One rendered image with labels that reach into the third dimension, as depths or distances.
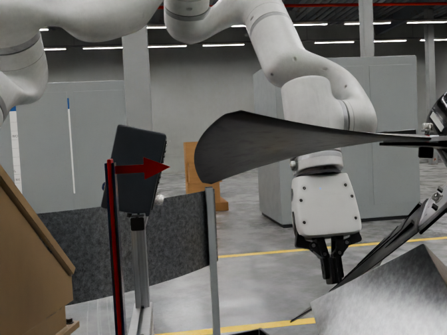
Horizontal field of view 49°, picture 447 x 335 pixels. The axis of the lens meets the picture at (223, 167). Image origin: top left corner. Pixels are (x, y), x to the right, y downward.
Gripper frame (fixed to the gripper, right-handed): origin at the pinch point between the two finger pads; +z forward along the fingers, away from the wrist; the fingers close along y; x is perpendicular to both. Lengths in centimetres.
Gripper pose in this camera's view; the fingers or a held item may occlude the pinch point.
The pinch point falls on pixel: (332, 270)
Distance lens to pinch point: 80.4
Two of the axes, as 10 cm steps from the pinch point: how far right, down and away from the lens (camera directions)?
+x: -1.0, 2.4, 9.6
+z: 1.0, 9.7, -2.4
